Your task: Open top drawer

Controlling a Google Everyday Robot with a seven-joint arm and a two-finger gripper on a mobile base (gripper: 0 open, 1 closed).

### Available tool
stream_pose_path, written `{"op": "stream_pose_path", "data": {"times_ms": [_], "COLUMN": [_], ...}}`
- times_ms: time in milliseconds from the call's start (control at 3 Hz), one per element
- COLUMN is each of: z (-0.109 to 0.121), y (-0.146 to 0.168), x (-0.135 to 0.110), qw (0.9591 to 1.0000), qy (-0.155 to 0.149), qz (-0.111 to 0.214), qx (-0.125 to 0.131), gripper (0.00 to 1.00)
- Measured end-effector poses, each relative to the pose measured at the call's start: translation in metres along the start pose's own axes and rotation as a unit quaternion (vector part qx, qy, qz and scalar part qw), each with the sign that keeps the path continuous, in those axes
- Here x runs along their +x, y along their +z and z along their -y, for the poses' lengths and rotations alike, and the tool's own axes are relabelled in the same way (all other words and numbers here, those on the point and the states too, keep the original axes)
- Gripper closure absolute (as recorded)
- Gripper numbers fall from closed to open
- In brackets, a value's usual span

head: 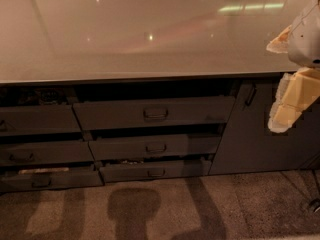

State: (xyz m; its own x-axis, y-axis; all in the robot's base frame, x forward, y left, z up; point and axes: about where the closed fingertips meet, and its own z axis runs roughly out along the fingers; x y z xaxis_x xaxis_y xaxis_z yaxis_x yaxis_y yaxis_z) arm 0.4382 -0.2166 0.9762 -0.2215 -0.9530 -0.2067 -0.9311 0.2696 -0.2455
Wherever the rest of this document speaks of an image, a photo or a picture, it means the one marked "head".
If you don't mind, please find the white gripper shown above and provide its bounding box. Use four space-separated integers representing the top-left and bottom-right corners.
266 0 320 133

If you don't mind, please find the grey drawer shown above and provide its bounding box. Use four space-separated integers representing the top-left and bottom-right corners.
0 141 93 166
0 105 80 136
100 159 211 182
0 170 103 192
89 134 221 160
73 96 235 130

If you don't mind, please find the grey cabinet door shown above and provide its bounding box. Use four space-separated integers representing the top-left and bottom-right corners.
210 79 320 175

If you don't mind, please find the black caster wheel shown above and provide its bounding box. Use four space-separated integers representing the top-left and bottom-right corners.
307 198 320 213

